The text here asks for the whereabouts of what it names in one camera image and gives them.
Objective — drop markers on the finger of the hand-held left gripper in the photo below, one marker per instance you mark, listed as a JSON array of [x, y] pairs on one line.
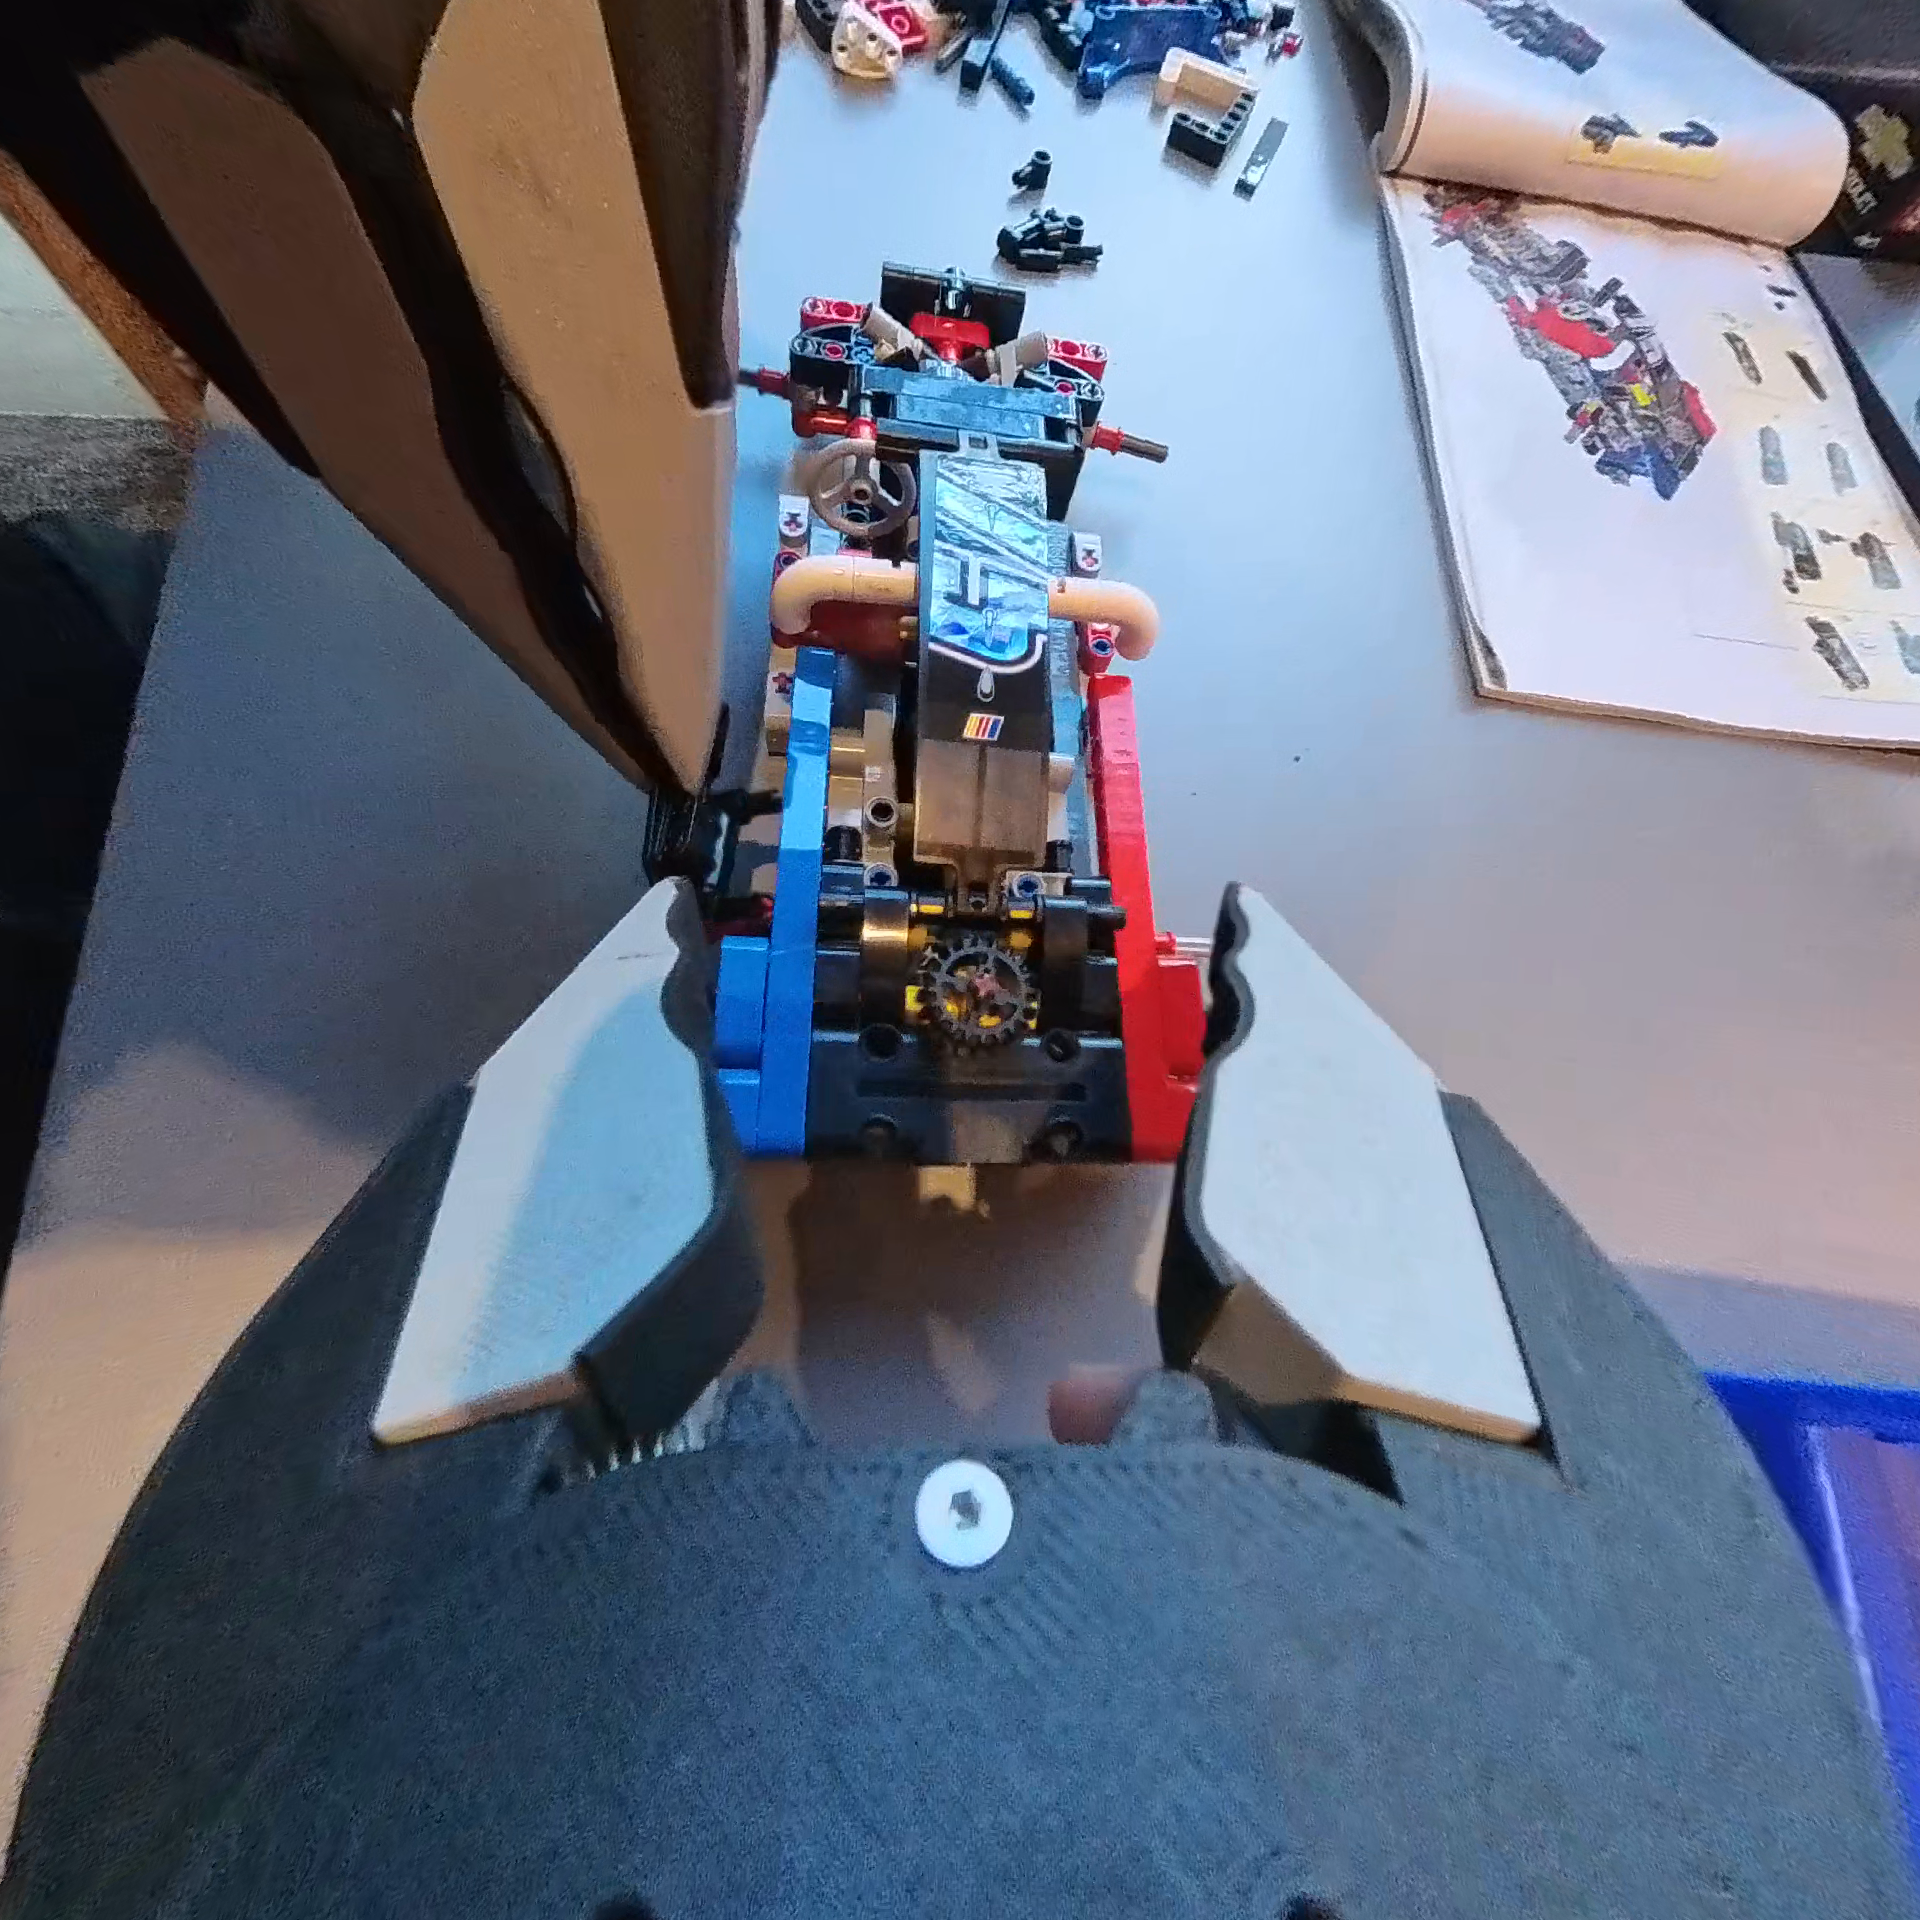
[[330, 300], [601, 300]]

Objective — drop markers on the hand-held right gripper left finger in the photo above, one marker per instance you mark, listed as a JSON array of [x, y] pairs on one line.
[[571, 1200]]

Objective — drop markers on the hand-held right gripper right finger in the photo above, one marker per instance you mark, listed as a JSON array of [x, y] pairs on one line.
[[1350, 1200]]

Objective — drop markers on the small black brick part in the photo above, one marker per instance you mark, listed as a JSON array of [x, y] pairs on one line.
[[690, 849]]

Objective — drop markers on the toy brick car chassis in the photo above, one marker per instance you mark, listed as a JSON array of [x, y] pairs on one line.
[[974, 781]]

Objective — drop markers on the cluster of black pins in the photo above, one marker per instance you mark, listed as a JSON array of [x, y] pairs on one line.
[[1051, 241]]

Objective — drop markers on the pile of loose toy bricks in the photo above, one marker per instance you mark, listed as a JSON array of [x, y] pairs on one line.
[[1141, 38]]

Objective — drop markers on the tan toy brick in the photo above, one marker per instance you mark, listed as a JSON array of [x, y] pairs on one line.
[[1201, 72]]

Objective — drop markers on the black holed toy beam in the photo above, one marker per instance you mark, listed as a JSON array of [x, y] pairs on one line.
[[1212, 134]]

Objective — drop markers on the thin dark toy tile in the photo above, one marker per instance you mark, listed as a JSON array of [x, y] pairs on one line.
[[1262, 158]]

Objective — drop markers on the blue storage bin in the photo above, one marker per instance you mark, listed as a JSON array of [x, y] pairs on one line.
[[1801, 1574]]

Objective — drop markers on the person's dark clothed body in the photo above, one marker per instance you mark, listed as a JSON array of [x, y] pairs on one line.
[[60, 825]]

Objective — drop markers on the open instruction booklet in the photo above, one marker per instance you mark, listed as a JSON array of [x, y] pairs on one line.
[[1620, 495]]

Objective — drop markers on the black toy set box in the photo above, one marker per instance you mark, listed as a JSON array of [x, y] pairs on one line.
[[1869, 165]]

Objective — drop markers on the wooden post with bolts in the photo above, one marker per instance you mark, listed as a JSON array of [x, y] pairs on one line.
[[90, 284]]

